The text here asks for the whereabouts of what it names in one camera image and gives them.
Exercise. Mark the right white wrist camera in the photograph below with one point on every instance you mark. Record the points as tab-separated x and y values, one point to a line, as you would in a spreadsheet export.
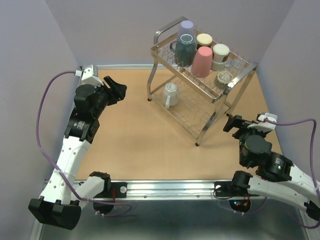
265	122

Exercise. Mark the purple plastic cup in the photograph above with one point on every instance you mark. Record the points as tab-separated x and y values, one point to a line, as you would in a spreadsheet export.
186	27

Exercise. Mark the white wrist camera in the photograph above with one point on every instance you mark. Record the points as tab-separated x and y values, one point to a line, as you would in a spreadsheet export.
89	75
265	122

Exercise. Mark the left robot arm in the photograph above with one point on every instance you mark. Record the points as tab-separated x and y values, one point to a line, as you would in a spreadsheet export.
59	204

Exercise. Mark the metal wire dish rack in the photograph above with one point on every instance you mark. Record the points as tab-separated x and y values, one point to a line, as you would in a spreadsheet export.
200	102

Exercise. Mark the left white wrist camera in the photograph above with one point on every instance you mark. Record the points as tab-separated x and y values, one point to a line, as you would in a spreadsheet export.
89	75

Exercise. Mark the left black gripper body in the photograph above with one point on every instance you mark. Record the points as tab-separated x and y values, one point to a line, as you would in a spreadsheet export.
110	97

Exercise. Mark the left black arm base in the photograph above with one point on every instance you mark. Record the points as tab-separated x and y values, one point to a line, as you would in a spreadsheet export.
117	191

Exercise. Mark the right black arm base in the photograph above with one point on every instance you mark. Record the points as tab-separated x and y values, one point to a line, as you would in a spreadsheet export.
226	190

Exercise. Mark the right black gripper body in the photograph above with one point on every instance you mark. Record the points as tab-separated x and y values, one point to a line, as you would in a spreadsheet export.
244	131

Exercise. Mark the small grey metal cup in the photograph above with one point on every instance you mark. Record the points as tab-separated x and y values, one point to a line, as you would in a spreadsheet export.
222	79

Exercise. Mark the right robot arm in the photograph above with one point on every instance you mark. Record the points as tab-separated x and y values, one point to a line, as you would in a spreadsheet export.
276	176

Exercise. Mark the steel-lined brown white cup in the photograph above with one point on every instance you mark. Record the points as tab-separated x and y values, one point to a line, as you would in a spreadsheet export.
203	40

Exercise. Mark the red plastic cup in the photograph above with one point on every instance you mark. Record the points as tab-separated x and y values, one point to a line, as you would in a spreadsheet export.
202	62

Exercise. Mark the white ceramic mug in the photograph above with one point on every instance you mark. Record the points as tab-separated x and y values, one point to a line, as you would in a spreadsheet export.
170	95

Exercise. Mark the grey ceramic mug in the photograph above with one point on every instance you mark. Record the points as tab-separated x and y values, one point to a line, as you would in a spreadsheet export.
184	50

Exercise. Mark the aluminium front rail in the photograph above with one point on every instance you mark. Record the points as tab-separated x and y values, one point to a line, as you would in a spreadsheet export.
184	190

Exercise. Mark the clear glass cup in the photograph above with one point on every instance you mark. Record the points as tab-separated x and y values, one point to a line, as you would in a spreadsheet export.
236	66

